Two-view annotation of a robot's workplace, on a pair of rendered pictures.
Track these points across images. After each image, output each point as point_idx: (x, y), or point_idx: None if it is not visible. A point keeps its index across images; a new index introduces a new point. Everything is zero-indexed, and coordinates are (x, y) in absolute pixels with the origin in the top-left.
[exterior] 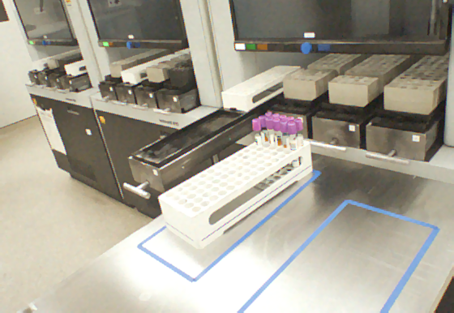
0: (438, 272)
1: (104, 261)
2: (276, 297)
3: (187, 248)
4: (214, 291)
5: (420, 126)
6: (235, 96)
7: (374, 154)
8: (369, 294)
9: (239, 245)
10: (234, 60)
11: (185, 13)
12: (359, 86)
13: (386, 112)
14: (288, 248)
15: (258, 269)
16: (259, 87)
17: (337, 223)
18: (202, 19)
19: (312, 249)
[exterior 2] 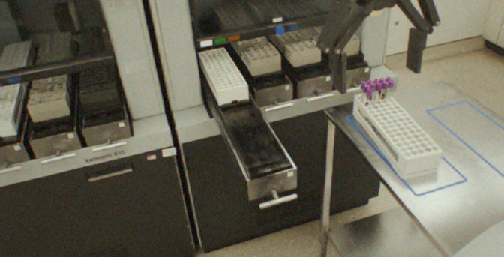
0: (494, 114)
1: (424, 214)
2: (491, 157)
3: (433, 175)
4: (478, 174)
5: (365, 61)
6: (237, 88)
7: (352, 89)
8: (500, 133)
9: (443, 156)
10: (189, 58)
11: (113, 22)
12: (315, 49)
13: None
14: (456, 141)
15: (468, 156)
16: (238, 74)
17: (444, 121)
18: (142, 25)
19: (461, 135)
